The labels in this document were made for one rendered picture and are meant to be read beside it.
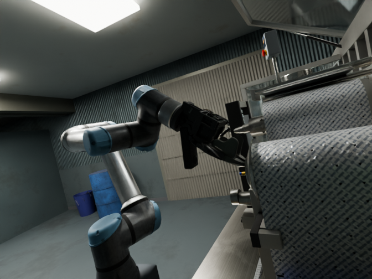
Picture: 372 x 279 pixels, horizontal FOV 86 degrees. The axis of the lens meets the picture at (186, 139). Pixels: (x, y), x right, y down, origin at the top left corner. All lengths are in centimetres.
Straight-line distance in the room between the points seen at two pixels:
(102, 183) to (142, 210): 353
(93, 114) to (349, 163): 512
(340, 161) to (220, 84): 348
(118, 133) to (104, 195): 385
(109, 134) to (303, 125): 52
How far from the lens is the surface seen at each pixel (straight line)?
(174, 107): 52
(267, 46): 100
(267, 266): 61
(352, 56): 127
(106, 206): 444
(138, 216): 82
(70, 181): 619
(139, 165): 463
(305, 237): 46
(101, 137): 54
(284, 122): 63
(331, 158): 41
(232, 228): 101
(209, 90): 384
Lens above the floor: 137
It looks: 2 degrees down
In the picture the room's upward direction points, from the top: 13 degrees counter-clockwise
